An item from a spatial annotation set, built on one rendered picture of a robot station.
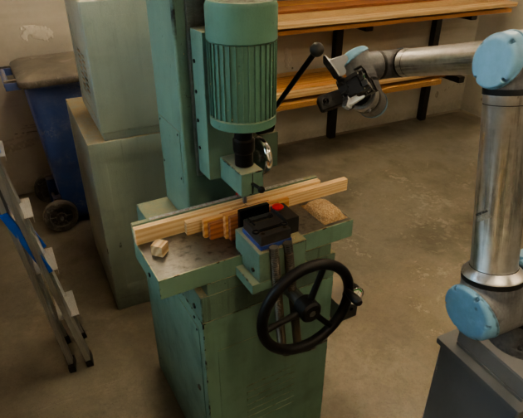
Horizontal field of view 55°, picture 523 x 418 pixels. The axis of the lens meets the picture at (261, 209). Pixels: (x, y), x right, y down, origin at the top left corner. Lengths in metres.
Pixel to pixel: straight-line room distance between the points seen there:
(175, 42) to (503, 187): 0.89
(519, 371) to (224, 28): 1.16
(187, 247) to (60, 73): 1.75
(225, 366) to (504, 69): 1.07
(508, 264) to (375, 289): 1.43
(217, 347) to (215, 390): 0.17
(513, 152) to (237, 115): 0.64
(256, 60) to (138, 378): 1.49
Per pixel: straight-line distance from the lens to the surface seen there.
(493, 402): 1.65
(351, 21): 3.59
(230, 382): 1.63
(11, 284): 2.97
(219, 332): 1.47
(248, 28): 1.21
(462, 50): 1.50
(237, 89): 1.25
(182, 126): 1.50
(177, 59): 1.44
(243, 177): 1.37
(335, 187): 1.63
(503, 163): 1.25
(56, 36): 3.51
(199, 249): 1.36
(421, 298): 2.70
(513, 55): 1.18
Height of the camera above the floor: 1.68
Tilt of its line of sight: 31 degrees down
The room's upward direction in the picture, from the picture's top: straight up
